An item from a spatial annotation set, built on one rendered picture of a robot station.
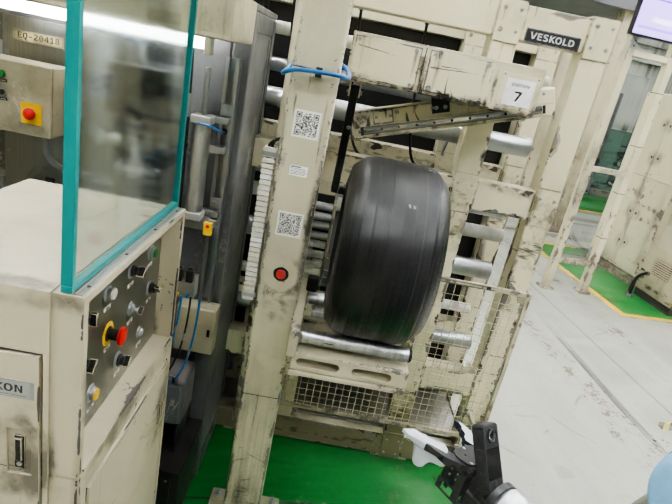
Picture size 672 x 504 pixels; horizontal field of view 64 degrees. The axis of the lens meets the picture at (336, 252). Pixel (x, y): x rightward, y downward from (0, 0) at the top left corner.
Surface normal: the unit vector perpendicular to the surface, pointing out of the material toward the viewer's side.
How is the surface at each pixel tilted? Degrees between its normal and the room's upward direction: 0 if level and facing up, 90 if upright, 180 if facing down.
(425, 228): 56
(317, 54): 90
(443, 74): 90
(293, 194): 90
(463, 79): 90
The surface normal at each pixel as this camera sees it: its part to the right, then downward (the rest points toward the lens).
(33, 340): -0.03, 0.33
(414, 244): 0.05, -0.08
